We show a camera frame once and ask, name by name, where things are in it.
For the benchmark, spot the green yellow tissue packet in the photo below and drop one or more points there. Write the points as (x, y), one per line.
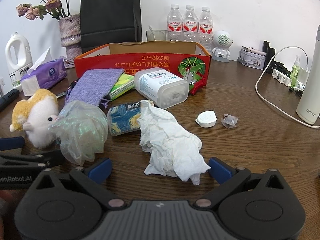
(122, 86)

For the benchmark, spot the translucent cotton swab box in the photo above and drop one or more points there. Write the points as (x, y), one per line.
(160, 85)

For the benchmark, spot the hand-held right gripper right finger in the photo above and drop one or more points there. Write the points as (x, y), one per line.
(221, 171)

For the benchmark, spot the iridescent organza pouch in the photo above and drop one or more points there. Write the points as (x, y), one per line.
(80, 135)

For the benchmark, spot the clear water bottle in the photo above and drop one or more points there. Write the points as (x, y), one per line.
(205, 27)
(190, 25)
(174, 25)

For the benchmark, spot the clear wrapper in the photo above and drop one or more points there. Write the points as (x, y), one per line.
(228, 122)

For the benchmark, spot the glass cup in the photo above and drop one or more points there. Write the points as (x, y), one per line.
(158, 36)

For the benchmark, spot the yellow white plush hamster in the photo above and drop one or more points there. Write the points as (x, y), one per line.
(40, 112)

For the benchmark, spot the black paper bag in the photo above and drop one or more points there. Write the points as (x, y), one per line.
(110, 17)

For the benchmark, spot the white detergent bottle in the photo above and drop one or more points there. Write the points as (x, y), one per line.
(15, 65)

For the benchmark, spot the white spoon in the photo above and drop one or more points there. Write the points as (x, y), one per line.
(150, 28)

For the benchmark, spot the white robot speaker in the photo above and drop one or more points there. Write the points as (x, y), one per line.
(222, 40)

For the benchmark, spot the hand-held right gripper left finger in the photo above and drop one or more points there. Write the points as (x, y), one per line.
(100, 170)

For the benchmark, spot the small white round cap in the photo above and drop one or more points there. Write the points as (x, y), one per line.
(205, 118)

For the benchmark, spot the white power strip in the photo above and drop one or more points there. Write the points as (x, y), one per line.
(281, 78)

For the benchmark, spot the black power adapter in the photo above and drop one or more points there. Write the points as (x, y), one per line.
(282, 66)

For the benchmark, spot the white tissue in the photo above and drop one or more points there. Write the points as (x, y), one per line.
(170, 142)

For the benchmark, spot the green spray bottle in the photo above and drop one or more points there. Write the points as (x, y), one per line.
(295, 73)

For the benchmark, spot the white thermos bottle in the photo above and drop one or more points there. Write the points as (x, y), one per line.
(310, 92)

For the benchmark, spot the white charger block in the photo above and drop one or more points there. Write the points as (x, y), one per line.
(303, 76)

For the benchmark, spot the red flower bell ornament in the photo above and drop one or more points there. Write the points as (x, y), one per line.
(197, 87)

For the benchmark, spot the red cardboard box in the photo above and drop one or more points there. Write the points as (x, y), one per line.
(150, 60)

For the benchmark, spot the blue painted tissue packet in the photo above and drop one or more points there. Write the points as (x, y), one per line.
(122, 120)

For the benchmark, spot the pale tin box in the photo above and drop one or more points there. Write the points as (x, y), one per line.
(251, 61)

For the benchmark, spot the purple tissue pack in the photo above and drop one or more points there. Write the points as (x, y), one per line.
(47, 77)

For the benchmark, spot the purple linen pouch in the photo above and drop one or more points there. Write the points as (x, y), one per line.
(95, 85)

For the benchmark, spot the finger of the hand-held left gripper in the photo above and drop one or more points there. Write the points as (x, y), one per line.
(12, 143)
(37, 160)

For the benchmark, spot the purple textured vase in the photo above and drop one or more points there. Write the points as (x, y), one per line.
(70, 32)

